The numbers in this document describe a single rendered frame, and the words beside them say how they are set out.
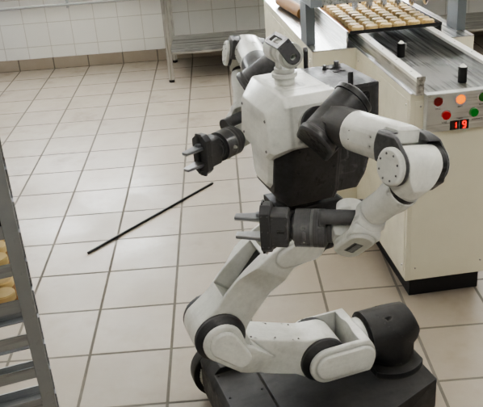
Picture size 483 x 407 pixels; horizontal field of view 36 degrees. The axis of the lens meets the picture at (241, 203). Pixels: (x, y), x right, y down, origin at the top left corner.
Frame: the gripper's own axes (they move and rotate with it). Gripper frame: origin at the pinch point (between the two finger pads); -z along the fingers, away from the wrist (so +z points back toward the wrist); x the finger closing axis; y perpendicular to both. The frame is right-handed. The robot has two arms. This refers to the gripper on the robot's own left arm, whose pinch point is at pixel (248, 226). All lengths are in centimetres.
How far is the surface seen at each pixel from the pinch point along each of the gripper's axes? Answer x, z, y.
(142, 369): -86, -53, -53
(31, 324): -11, -44, 26
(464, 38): -3, 62, -185
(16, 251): 7, -44, 26
